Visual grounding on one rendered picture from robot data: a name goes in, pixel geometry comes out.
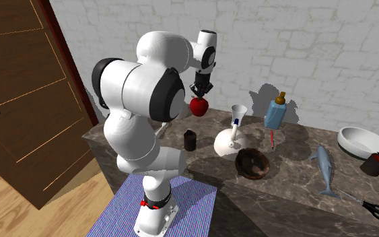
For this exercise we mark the red pencil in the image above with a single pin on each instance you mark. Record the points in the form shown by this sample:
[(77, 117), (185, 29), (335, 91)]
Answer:
[(272, 139)]

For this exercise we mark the red apple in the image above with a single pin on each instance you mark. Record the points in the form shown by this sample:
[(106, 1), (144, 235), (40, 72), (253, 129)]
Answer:
[(198, 106)]

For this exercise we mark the grey fish figure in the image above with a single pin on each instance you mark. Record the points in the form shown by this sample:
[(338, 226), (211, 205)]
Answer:
[(325, 167)]

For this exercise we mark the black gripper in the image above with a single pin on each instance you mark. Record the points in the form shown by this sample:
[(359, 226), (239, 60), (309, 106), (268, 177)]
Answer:
[(202, 79)]

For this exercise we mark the brown wooden door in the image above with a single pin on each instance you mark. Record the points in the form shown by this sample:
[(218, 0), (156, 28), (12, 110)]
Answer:
[(21, 98)]

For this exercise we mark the white vase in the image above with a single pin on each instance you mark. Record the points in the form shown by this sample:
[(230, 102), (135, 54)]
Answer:
[(223, 146)]

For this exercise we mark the small black cylinder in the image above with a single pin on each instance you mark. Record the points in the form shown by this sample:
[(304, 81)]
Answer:
[(189, 141)]

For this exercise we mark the blue bottle with brown cap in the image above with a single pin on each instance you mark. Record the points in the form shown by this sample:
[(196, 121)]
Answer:
[(275, 115)]

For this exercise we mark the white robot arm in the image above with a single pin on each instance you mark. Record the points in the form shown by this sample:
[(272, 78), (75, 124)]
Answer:
[(133, 95)]

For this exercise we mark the purple striped robot stand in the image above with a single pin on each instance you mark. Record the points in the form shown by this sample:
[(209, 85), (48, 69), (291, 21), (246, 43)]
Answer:
[(192, 203)]

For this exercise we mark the dark cup with red inside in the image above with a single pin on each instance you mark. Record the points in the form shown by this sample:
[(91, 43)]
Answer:
[(374, 165)]

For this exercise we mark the white bowl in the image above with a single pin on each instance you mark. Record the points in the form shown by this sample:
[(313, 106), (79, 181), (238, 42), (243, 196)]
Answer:
[(363, 142)]

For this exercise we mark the dark brown wooden bowl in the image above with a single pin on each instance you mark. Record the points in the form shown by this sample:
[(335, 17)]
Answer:
[(252, 164)]

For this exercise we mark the white pen with blue cap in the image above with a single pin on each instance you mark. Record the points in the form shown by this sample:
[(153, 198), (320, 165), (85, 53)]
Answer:
[(233, 133)]

